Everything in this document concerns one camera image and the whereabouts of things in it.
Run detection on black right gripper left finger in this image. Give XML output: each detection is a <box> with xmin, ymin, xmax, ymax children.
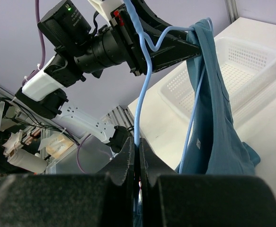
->
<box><xmin>98</xmin><ymin>137</ymin><xmax>135</xmax><ymax>184</ymax></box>

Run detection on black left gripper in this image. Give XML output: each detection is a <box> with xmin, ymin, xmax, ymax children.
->
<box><xmin>56</xmin><ymin>0</ymin><xmax>201</xmax><ymax>78</ymax></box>

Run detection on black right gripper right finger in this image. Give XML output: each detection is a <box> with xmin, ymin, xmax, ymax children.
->
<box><xmin>139</xmin><ymin>138</ymin><xmax>177</xmax><ymax>187</ymax></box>

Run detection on teal blue tank top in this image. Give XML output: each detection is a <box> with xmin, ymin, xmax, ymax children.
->
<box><xmin>176</xmin><ymin>19</ymin><xmax>260</xmax><ymax>175</ymax></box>

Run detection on light blue wire hanger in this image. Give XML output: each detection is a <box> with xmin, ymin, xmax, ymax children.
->
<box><xmin>124</xmin><ymin>0</ymin><xmax>205</xmax><ymax>174</ymax></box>

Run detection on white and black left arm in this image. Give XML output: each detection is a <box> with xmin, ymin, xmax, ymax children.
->
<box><xmin>15</xmin><ymin>0</ymin><xmax>201</xmax><ymax>153</ymax></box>

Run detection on clear plastic storage box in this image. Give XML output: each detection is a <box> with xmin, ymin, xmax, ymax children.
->
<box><xmin>45</xmin><ymin>135</ymin><xmax>116</xmax><ymax>175</ymax></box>

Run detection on white plastic basket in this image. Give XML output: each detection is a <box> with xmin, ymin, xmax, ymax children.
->
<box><xmin>158</xmin><ymin>37</ymin><xmax>276</xmax><ymax>128</ymax></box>

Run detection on white plastic bottle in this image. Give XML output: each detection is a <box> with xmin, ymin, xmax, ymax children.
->
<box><xmin>7</xmin><ymin>149</ymin><xmax>47</xmax><ymax>174</ymax></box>

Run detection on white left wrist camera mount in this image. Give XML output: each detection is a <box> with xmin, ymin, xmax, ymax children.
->
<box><xmin>88</xmin><ymin>0</ymin><xmax>124</xmax><ymax>22</ymax></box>

